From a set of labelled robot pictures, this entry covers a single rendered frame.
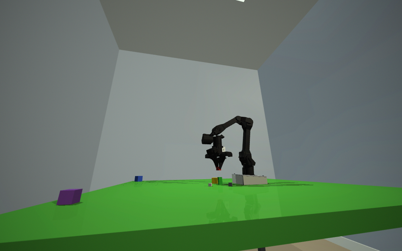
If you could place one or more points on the blue block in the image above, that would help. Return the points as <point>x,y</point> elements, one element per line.
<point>138,178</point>

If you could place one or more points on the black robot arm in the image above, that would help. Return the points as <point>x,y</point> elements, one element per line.
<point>245,156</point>

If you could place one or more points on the purple block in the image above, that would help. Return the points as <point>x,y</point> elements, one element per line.
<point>69,196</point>

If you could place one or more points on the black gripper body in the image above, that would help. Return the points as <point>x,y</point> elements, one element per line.
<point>220,154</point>

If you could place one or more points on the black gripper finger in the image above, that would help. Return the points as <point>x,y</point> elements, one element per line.
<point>221,160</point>
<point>216,161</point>

